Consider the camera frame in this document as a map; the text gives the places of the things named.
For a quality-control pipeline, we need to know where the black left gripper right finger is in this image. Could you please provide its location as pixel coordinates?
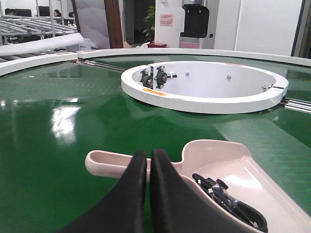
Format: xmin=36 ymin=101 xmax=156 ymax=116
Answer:
xmin=149 ymin=148 xmax=241 ymax=233

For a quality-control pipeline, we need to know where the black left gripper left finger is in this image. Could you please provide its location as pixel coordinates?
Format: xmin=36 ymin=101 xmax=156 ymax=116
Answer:
xmin=58 ymin=150 xmax=147 ymax=233

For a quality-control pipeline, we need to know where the beige plastic dustpan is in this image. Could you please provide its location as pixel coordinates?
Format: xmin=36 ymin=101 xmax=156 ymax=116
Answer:
xmin=85 ymin=139 xmax=311 ymax=233

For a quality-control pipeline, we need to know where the black cable bundle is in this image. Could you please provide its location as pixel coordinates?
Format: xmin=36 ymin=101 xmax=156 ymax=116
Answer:
xmin=191 ymin=172 xmax=268 ymax=233

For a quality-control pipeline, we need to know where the green conveyor belt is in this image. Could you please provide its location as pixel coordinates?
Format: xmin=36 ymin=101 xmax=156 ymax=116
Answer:
xmin=0 ymin=62 xmax=311 ymax=233

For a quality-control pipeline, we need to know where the white outer conveyor rim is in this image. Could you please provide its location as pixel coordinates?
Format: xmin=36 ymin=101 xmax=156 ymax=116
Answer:
xmin=76 ymin=48 xmax=311 ymax=67

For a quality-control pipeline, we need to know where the grey roller conveyor rack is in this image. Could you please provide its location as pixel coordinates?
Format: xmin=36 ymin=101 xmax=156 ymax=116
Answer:
xmin=0 ymin=15 xmax=78 ymax=45

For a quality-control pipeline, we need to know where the right black bearing block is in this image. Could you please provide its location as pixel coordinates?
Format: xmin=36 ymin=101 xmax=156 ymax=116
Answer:
xmin=154 ymin=66 xmax=177 ymax=89

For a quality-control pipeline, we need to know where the black bearing block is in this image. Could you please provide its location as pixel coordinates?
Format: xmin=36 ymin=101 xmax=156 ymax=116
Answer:
xmin=154 ymin=66 xmax=177 ymax=89
xmin=140 ymin=69 xmax=154 ymax=89

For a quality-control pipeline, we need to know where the left black bearing block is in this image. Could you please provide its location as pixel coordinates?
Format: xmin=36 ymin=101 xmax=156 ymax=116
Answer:
xmin=140 ymin=69 xmax=154 ymax=89

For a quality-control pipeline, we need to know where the chrome roller strip left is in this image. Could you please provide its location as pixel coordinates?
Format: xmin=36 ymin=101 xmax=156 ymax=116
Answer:
xmin=76 ymin=60 xmax=127 ymax=72

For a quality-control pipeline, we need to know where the chrome roller strip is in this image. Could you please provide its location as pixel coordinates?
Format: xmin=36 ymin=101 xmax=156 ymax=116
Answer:
xmin=76 ymin=60 xmax=127 ymax=72
xmin=284 ymin=98 xmax=311 ymax=114

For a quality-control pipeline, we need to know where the chrome roller strip right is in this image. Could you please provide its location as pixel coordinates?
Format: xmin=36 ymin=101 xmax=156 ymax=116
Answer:
xmin=284 ymin=98 xmax=311 ymax=114

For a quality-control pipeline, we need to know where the red bin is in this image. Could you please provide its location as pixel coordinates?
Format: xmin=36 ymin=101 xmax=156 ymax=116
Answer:
xmin=147 ymin=43 xmax=167 ymax=48

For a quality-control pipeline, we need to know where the white outer rim left segment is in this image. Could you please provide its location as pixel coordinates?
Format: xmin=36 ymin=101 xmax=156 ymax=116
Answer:
xmin=0 ymin=52 xmax=78 ymax=76

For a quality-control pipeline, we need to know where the cardboard box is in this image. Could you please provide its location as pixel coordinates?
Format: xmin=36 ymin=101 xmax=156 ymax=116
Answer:
xmin=123 ymin=41 xmax=136 ymax=49

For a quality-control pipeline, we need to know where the white foam roll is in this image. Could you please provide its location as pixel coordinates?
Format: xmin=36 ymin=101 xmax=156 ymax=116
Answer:
xmin=0 ymin=33 xmax=84 ymax=56

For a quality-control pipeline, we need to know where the green potted plant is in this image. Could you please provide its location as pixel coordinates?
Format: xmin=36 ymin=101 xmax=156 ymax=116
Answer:
xmin=143 ymin=4 xmax=156 ymax=42

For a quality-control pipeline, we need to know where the silver black water dispenser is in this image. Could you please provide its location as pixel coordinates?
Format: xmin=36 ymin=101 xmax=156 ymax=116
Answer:
xmin=179 ymin=0 xmax=209 ymax=49

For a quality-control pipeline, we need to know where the brown wooden pillar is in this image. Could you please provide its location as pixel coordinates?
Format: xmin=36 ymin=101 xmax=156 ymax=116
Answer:
xmin=104 ymin=0 xmax=123 ymax=49

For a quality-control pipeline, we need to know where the seated person right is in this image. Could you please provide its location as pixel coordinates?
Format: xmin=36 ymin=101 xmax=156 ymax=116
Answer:
xmin=53 ymin=9 xmax=62 ymax=17

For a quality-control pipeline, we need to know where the seated person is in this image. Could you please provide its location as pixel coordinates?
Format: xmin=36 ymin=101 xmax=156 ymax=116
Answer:
xmin=5 ymin=8 xmax=16 ymax=16
xmin=53 ymin=9 xmax=62 ymax=17

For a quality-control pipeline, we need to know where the seated person left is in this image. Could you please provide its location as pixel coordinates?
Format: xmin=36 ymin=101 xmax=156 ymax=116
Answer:
xmin=5 ymin=8 xmax=16 ymax=16

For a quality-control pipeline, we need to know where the white inner conveyor ring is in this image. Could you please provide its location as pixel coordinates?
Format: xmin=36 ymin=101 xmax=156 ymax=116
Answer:
xmin=121 ymin=60 xmax=289 ymax=114

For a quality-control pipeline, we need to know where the pink wall notice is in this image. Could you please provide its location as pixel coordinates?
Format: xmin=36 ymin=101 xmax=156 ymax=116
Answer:
xmin=160 ymin=14 xmax=173 ymax=27

